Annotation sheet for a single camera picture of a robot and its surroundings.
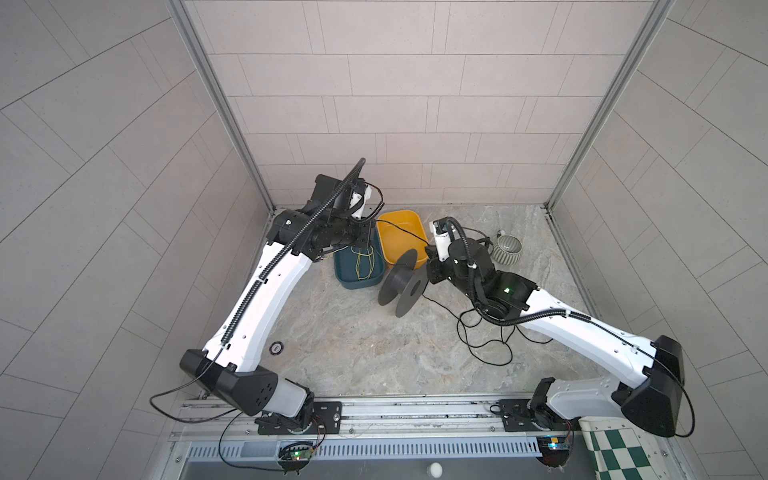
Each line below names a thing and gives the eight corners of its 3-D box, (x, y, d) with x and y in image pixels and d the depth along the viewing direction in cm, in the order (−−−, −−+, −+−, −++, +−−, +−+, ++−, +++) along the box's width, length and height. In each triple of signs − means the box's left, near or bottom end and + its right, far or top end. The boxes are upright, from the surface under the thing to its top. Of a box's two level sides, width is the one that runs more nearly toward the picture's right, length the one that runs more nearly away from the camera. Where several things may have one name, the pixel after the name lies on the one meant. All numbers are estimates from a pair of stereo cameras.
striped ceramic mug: (490, 265, 102) (495, 255, 97) (495, 240, 109) (500, 229, 104) (514, 272, 100) (520, 262, 95) (517, 246, 107) (523, 235, 102)
